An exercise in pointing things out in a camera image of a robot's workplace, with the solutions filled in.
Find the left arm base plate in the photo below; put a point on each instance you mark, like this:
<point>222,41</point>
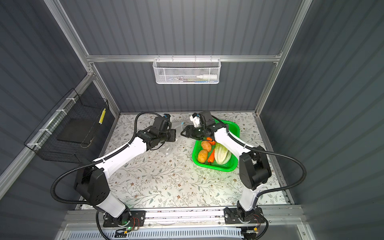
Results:
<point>128,219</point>

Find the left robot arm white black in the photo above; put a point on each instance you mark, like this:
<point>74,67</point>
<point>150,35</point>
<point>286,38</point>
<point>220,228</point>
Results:
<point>92,182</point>

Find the white marker pen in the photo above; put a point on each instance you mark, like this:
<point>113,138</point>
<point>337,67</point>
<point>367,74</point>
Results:
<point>208,77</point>

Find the aluminium mounting rail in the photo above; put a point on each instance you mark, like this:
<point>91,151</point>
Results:
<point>190,217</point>

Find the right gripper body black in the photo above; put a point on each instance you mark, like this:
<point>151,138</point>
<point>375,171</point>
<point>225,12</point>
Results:
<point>198,133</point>

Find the white wire mesh basket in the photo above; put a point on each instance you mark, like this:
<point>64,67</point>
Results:
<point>184,71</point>

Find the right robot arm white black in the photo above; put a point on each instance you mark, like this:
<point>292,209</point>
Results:
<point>254,167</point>

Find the black wire cage basket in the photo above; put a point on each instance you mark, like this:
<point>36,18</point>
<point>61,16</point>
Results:
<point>88,105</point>

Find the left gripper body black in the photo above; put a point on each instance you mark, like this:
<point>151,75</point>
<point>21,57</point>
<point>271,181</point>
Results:
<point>169,136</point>

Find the white ribbed vent panel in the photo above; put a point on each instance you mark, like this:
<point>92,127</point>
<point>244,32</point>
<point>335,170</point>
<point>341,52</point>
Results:
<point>221,233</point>

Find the toy napa cabbage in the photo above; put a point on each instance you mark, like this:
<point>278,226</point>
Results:
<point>222,154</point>

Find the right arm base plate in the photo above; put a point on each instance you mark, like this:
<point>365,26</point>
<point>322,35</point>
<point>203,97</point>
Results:
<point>238,216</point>

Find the black flat pad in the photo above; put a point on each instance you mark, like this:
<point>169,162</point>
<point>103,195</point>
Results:
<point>78,131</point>

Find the toy orange carrot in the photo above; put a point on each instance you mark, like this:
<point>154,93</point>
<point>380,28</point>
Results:
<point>211,157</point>

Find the yellow tag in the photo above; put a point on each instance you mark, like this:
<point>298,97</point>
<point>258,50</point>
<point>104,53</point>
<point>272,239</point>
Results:
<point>102,116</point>

